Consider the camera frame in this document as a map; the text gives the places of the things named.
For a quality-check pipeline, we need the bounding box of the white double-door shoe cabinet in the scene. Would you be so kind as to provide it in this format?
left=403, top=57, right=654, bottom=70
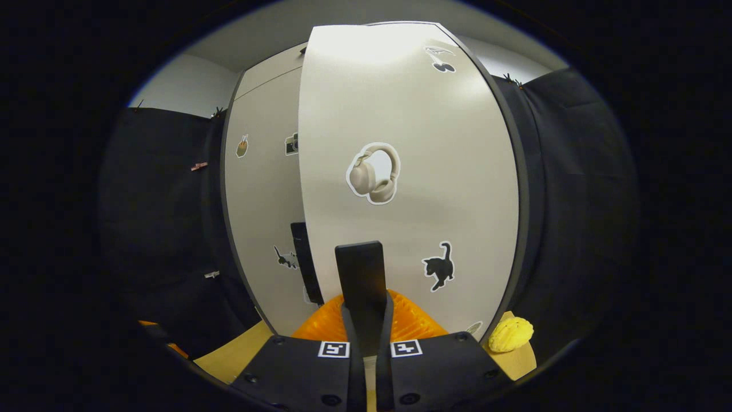
left=220, top=22, right=532, bottom=344

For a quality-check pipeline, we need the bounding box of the white cabinet door camera sticker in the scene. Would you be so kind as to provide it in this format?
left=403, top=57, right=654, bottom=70
left=223, top=68, right=321, bottom=337

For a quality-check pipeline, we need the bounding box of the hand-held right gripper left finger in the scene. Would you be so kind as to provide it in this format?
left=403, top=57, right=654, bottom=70
left=230, top=293, right=367, bottom=412

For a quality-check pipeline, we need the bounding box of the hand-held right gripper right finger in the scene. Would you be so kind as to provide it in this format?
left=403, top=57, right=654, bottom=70
left=376, top=289, right=514, bottom=412

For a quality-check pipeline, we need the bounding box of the black backdrop cloth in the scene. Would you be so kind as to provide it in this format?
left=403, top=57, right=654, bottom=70
left=492, top=69, right=638, bottom=367
left=97, top=106, right=264, bottom=361

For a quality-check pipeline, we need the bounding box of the white cabinet door headphone sticker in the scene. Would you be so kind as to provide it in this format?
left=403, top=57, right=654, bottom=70
left=299, top=22, right=521, bottom=344

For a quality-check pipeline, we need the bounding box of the black door handle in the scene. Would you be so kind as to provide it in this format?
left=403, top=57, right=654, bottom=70
left=291, top=222, right=324, bottom=306
left=335, top=240, right=388, bottom=355

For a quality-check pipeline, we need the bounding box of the yellow bumpy toy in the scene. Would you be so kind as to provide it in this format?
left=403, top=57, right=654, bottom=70
left=488, top=316, right=535, bottom=354

